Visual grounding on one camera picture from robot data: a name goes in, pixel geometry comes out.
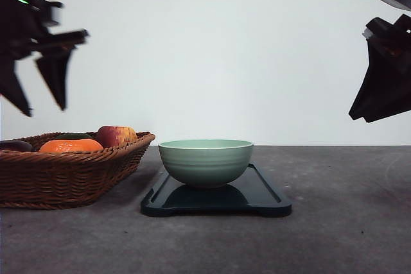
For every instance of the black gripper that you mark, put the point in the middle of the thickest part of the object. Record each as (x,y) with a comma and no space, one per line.
(25,32)
(385,90)

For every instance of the green ceramic bowl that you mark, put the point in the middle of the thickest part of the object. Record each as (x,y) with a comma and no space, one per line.
(205,162)

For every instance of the brown wicker basket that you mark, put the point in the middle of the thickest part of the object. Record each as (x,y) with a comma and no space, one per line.
(39,179)

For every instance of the green avocado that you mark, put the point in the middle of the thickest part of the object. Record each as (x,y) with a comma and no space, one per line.
(73,136)

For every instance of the dark red apple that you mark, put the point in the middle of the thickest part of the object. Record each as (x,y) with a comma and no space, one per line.
(13,145)

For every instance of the orange fruit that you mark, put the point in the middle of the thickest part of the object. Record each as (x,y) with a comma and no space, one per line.
(71,146)

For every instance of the red yellow apple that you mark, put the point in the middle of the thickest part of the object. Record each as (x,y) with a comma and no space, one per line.
(116,136)

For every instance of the dark rectangular tray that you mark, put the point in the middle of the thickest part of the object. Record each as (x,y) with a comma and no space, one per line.
(249,196)

